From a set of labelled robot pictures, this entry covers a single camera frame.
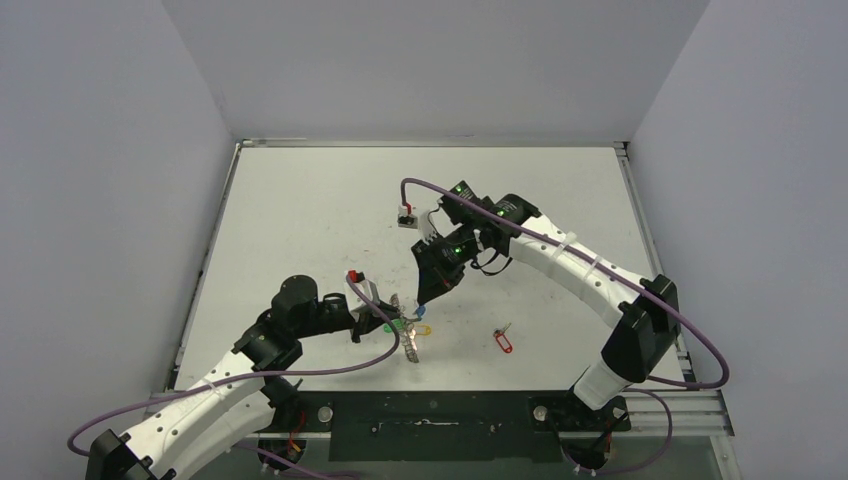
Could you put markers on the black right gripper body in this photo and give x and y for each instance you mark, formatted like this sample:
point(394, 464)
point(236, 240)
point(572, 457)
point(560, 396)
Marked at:
point(436, 262)

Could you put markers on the metal ring disc with keyrings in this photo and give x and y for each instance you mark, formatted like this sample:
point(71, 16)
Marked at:
point(407, 336)

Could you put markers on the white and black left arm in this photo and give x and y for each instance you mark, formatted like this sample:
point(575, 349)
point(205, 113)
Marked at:
point(245, 390)

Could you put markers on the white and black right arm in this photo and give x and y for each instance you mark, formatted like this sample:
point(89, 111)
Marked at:
point(638, 310)

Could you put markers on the green key tag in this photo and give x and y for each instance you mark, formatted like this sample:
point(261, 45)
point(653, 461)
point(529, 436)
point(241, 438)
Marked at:
point(396, 324)

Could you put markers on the red key tag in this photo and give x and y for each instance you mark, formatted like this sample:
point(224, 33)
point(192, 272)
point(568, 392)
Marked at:
point(503, 342)

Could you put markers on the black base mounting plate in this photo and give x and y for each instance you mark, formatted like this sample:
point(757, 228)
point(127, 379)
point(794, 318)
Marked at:
point(574, 426)

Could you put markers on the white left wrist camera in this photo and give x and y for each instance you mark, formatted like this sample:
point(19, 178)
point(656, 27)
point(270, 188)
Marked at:
point(361, 293)

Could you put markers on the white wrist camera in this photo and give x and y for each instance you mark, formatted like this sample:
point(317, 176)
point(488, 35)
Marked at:
point(408, 217)
point(361, 293)

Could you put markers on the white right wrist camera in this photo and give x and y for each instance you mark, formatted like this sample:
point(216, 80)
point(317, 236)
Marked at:
point(408, 217)

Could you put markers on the aluminium frame rail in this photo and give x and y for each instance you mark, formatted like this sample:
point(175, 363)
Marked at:
point(676, 413)

